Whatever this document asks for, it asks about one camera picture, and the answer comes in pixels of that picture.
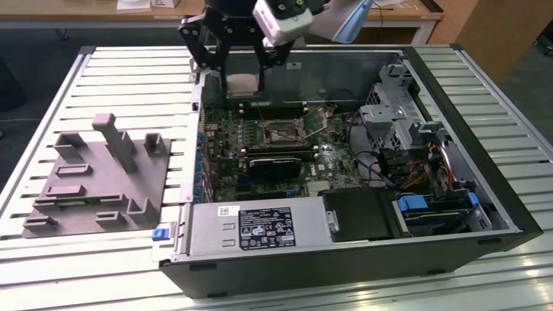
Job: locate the black drive bay cover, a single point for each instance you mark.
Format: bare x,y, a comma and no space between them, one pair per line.
360,215

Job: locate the black RAM slot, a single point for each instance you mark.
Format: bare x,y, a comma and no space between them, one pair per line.
280,147
270,105
271,112

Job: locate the wooden cabinet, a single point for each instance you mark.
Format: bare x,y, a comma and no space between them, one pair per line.
488,32

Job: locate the CPU socket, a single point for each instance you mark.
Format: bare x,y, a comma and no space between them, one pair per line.
282,132

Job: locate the black power supply sticker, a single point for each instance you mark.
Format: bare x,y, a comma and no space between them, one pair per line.
266,228

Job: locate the black open PC case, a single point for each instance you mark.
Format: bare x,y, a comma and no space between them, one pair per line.
328,269

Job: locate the grey power supply box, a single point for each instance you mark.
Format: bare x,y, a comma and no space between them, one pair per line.
207,233

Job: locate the wooden desk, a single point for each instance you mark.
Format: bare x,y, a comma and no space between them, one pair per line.
87,14

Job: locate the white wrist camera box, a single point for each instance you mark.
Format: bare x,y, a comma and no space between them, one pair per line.
283,22

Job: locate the green motherboard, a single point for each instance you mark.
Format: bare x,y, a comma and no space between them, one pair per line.
230,136

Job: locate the hard disk in blue carrier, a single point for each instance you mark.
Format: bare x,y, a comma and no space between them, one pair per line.
412,202

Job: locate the silver chipset heatsink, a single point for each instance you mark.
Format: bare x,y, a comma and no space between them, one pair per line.
319,187

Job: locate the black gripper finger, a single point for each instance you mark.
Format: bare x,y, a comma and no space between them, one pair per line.
263,71
200,52

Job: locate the black graphics card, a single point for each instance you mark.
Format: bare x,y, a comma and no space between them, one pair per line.
275,168

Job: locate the silver square CPU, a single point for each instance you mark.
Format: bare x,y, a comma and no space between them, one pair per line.
242,85

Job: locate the blue case latch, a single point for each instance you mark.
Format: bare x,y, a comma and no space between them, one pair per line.
160,234

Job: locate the grey plastic parts rack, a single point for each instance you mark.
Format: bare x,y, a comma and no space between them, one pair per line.
99,181

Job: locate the white barcode sticker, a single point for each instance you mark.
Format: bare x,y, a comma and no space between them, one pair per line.
227,210

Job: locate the green RAM stick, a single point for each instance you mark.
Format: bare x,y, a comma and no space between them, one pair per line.
75,202

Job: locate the metal drive cage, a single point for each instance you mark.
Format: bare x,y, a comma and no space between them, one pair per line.
384,113

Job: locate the thin metal locking lever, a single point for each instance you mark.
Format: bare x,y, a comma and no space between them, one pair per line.
262,116

